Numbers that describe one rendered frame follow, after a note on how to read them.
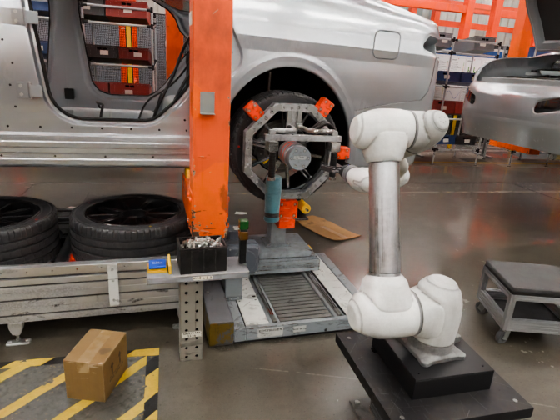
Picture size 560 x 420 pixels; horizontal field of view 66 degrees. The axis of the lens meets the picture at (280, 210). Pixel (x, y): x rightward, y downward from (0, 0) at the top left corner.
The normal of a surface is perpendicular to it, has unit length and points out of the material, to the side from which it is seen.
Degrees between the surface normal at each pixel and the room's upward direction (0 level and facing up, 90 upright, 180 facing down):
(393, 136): 77
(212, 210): 90
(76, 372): 90
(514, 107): 87
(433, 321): 83
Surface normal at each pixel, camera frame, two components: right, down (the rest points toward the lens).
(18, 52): 0.28, 0.29
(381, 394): 0.07, -0.95
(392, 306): 0.14, -0.06
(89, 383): -0.07, 0.30
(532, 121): -0.88, 0.09
